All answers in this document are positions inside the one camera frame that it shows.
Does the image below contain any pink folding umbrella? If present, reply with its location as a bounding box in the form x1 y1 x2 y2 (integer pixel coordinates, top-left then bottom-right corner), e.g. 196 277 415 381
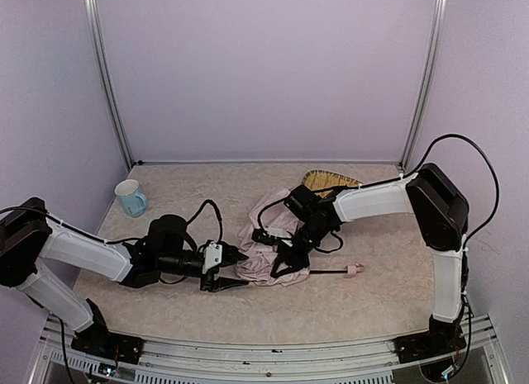
235 187 365 288

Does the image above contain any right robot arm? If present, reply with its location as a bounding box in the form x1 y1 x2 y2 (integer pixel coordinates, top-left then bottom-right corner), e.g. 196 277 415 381
270 164 469 339

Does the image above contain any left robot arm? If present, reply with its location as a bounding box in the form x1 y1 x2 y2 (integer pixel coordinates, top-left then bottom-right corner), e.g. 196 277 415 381
1 197 247 348

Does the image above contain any woven bamboo tray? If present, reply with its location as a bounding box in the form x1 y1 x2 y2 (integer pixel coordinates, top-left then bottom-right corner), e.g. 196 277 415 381
301 169 360 192

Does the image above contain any light blue mug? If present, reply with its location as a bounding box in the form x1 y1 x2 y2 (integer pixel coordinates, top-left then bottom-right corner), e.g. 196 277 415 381
114 179 147 218

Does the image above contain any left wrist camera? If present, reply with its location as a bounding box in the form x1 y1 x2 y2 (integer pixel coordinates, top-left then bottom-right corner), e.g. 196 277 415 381
202 242 222 275

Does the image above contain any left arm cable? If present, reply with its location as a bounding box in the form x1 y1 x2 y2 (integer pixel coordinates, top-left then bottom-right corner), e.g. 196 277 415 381
185 199 224 253

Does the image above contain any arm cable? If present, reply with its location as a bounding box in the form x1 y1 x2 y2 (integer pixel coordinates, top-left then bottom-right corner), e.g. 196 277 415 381
412 133 500 244
185 199 224 253

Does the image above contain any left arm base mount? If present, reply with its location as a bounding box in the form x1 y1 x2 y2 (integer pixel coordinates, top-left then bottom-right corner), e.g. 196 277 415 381
71 332 144 365

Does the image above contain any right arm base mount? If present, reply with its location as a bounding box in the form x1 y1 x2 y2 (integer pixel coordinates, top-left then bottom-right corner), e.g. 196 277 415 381
393 331 466 363

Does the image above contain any front aluminium rail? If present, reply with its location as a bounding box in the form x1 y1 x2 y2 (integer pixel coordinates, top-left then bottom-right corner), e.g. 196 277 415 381
27 315 511 383

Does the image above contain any right frame post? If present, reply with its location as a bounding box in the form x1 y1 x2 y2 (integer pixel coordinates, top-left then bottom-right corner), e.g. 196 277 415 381
399 0 448 170

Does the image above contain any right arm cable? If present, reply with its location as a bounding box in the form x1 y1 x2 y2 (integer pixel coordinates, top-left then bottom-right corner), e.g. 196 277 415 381
412 133 500 244

